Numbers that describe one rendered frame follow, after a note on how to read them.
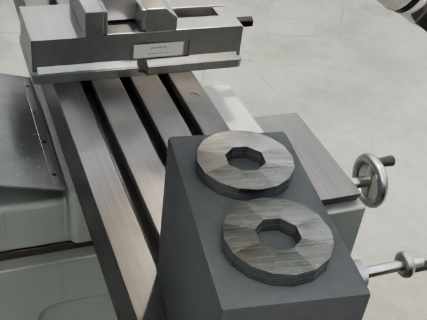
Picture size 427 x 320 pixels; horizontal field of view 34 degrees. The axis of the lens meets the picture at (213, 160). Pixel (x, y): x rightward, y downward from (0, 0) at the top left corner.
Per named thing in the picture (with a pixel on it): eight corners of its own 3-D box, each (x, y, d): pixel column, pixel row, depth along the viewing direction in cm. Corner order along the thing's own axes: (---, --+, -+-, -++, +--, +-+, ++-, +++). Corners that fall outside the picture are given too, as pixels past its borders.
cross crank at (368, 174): (366, 182, 156) (379, 139, 149) (394, 216, 147) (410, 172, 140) (303, 192, 151) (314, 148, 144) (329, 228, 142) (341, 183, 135)
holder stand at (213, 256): (258, 261, 81) (288, 119, 69) (325, 432, 64) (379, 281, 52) (155, 271, 78) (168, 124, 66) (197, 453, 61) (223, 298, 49)
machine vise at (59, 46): (212, 26, 129) (218, -30, 123) (242, 66, 118) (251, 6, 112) (18, 40, 117) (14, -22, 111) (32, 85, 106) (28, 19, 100)
